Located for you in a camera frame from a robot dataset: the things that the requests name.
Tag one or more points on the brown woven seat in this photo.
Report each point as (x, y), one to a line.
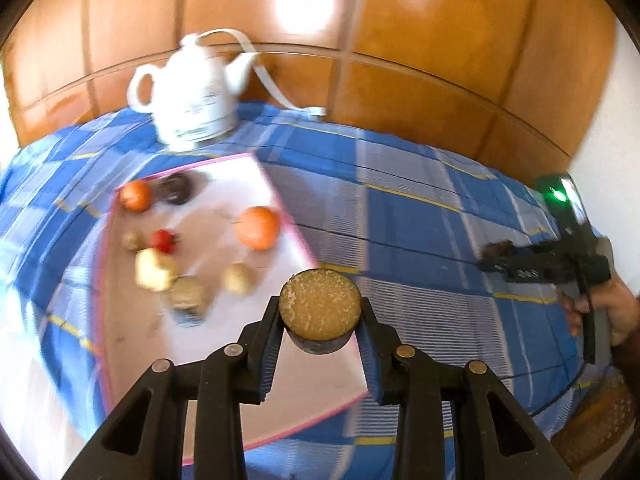
(600, 420)

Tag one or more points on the wooden wardrobe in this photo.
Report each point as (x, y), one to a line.
(400, 60)

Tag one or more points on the dark-skinned cut fruit half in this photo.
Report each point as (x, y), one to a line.
(320, 305)
(186, 295)

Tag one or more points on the blue plaid tablecloth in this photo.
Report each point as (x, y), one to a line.
(425, 210)

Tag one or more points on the pink-edged white tray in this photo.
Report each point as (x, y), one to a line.
(150, 340)

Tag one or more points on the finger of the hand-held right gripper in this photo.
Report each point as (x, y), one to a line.
(530, 267)

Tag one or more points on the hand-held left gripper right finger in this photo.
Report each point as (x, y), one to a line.
(372, 370)

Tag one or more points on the white ceramic electric kettle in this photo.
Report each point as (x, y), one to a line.
(195, 105)

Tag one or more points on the orange tangerine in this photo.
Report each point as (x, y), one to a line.
(257, 227)
(136, 195)

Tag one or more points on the white power plug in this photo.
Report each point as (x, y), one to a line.
(315, 111)

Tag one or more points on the small yellow fruit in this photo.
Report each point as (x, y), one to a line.
(132, 241)
(239, 278)

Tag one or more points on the person's right forearm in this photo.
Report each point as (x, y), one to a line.
(630, 355)

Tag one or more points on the person's right hand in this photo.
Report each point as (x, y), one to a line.
(622, 310)

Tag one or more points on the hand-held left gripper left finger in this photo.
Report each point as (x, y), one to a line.
(267, 365)

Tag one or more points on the yellow fruit chunk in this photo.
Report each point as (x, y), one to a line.
(154, 270)

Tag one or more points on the red tomato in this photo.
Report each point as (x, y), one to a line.
(162, 241)

